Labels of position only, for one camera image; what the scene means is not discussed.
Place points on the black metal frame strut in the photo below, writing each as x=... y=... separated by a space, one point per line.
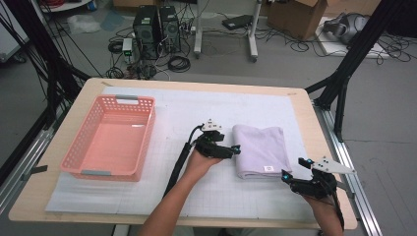
x=360 y=49

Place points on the white round table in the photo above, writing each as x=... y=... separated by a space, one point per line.
x=65 y=6

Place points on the large cardboard box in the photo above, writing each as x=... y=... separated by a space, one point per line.
x=295 y=19

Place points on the white metal stand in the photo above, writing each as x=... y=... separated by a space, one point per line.
x=252 y=36

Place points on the flat black device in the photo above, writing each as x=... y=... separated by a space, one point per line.
x=237 y=22

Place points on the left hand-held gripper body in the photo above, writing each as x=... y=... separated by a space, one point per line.
x=211 y=149

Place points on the pink plastic basket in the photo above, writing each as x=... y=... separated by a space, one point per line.
x=111 y=144

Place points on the small white power box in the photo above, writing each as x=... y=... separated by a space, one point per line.
x=127 y=46

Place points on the aluminium rail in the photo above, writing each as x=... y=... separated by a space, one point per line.
x=31 y=150
x=362 y=209

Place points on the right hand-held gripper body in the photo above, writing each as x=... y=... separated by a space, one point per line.
x=314 y=187

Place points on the grey table clamp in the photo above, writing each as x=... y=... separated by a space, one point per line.
x=346 y=190
x=39 y=169

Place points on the white floor board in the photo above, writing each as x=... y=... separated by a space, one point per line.
x=331 y=49

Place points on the person's right hand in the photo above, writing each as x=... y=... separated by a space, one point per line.
x=323 y=209

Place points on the clear plastic bag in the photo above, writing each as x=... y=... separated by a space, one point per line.
x=83 y=23

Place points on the large black computer tower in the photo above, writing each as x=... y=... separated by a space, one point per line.
x=146 y=32

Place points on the person's left hand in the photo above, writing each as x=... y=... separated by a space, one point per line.
x=201 y=164

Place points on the lilac printed garment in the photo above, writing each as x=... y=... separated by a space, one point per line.
x=262 y=150

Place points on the slim black computer tower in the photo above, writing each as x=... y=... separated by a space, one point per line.
x=170 y=31

